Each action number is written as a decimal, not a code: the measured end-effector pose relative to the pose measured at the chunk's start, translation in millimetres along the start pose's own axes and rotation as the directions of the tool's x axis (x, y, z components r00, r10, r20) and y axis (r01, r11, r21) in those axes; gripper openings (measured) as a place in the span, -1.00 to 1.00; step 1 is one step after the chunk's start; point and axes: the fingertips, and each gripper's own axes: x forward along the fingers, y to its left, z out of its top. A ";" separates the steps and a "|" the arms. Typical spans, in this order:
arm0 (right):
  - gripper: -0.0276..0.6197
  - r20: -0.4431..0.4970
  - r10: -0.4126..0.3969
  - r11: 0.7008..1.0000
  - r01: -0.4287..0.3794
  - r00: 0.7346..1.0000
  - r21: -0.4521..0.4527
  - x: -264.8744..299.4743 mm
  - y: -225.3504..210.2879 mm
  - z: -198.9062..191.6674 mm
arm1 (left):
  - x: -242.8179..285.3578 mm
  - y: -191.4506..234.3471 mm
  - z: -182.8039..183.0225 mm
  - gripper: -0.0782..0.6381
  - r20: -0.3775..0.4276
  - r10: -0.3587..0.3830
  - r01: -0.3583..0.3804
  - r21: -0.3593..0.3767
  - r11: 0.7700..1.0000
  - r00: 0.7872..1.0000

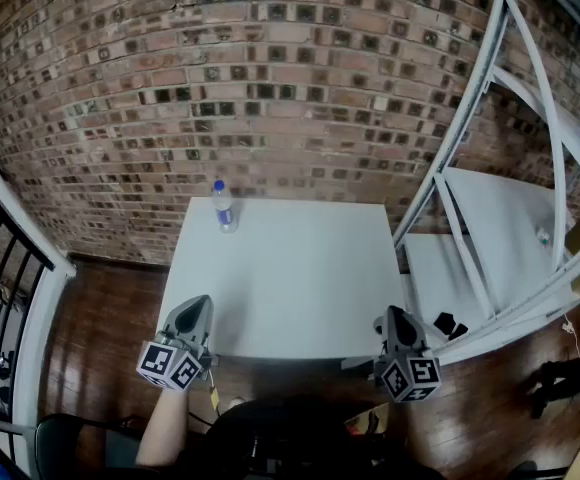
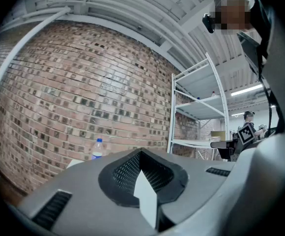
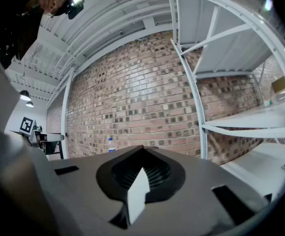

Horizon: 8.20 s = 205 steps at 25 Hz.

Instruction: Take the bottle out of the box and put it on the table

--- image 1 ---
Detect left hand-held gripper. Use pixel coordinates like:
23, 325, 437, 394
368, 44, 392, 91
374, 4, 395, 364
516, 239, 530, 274
136, 294, 217, 393

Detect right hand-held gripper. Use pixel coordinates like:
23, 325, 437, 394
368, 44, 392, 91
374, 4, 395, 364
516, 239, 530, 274
373, 306, 442, 403

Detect blue cap water bottle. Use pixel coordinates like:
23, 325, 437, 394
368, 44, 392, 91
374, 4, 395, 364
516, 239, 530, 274
211, 179, 241, 234

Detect person's left forearm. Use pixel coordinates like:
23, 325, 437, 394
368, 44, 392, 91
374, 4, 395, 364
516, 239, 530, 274
134, 389, 192, 467

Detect white table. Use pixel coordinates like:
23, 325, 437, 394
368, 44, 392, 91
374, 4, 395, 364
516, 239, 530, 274
155, 196, 409, 362

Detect white metal shelf rack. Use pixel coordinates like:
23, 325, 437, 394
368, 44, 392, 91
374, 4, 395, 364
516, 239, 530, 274
392, 0, 580, 367

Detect person's black shirt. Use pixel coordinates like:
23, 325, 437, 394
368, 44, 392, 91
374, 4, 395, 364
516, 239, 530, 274
179, 395, 446, 480

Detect black plastic chair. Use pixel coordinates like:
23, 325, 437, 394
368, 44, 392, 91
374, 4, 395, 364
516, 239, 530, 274
34, 414, 146, 480

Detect black metal railing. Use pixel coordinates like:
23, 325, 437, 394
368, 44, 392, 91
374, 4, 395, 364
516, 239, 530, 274
0, 185, 56, 409

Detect white metal frame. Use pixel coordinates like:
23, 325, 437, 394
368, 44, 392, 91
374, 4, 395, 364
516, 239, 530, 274
0, 120, 79, 480

